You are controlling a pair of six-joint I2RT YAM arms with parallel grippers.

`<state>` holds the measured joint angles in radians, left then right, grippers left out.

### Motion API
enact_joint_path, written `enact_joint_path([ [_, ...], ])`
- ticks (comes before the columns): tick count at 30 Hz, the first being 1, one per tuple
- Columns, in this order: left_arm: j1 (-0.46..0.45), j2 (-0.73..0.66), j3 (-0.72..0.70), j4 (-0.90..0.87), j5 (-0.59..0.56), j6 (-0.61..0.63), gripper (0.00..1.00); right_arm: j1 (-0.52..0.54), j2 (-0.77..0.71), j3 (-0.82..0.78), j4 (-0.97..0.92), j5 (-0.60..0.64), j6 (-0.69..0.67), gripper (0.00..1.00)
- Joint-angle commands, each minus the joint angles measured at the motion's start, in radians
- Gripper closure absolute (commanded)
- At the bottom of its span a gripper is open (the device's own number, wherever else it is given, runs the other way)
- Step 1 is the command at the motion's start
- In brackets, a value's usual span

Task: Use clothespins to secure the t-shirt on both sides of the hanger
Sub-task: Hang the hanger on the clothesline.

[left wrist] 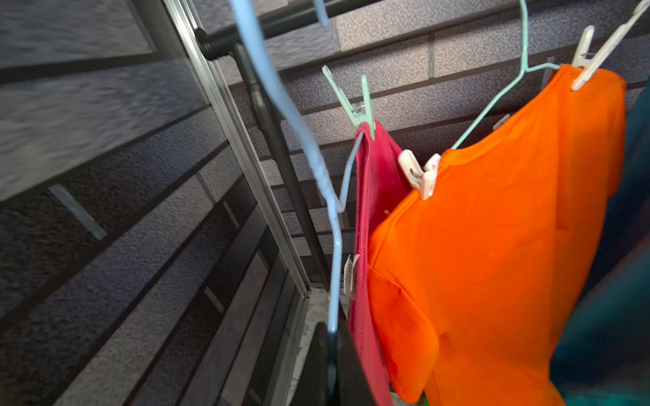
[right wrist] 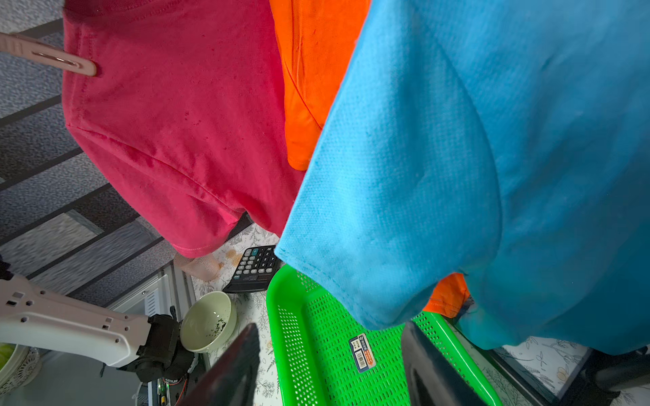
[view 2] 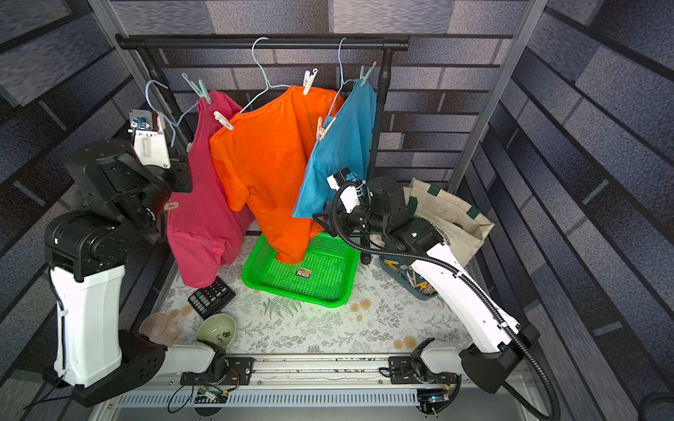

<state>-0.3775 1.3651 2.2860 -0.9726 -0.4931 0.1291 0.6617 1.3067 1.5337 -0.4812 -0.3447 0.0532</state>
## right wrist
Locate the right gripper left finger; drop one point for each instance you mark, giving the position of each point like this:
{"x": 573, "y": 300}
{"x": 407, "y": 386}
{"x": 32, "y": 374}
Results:
{"x": 233, "y": 378}

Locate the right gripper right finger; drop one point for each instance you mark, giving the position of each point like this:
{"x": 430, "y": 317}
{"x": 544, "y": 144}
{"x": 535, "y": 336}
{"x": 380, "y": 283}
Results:
{"x": 431, "y": 379}

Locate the blue t-shirt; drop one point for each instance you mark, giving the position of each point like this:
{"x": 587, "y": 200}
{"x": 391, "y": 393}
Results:
{"x": 504, "y": 140}

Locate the pink garment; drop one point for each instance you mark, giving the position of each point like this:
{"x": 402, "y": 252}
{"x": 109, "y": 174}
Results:
{"x": 185, "y": 115}

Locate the orange garment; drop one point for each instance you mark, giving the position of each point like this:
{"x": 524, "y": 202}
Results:
{"x": 315, "y": 76}

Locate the pink clothespin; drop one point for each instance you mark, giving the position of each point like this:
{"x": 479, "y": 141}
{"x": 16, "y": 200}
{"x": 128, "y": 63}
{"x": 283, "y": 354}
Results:
{"x": 39, "y": 52}

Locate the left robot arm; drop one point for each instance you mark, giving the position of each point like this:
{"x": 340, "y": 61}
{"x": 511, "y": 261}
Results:
{"x": 148, "y": 346}

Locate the green ceramic bowl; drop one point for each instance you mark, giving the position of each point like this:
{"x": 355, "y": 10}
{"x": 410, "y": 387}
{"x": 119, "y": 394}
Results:
{"x": 209, "y": 323}

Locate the green plastic laundry basket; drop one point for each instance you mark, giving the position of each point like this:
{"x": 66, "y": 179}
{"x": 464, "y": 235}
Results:
{"x": 323, "y": 356}

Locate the black calculator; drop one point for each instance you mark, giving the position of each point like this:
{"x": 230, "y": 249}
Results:
{"x": 254, "y": 272}

